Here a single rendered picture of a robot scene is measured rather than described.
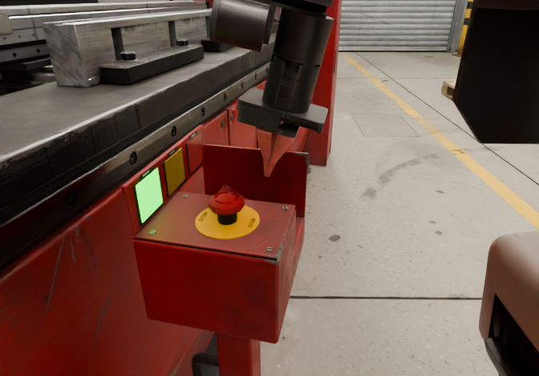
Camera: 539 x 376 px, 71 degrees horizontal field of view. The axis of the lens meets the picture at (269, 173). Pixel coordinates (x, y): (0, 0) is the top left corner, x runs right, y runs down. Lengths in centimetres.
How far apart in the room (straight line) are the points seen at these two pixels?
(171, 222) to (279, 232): 12
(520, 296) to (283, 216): 23
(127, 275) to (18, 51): 54
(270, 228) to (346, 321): 102
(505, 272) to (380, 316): 106
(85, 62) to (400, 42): 750
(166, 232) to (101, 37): 40
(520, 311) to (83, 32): 66
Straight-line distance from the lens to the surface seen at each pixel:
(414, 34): 804
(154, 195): 44
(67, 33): 68
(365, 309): 145
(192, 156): 52
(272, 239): 39
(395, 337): 140
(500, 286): 43
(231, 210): 40
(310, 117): 43
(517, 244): 42
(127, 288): 62
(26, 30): 97
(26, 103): 61
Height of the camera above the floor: 101
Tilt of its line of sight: 26 degrees down
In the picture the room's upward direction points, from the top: straight up
